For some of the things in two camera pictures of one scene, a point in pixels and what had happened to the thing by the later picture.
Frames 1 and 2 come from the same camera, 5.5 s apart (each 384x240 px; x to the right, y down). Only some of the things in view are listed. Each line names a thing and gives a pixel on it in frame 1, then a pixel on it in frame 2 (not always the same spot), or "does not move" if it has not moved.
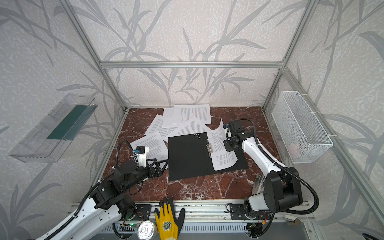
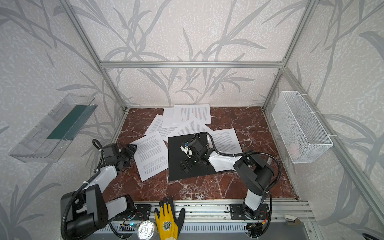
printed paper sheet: x=158 y=148 does not move
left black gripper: x=152 y=169 -> x=127 y=152
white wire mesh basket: x=303 y=133 does not move
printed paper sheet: x=221 y=158 does not move
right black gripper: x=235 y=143 -> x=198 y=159
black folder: x=190 y=155 does not move
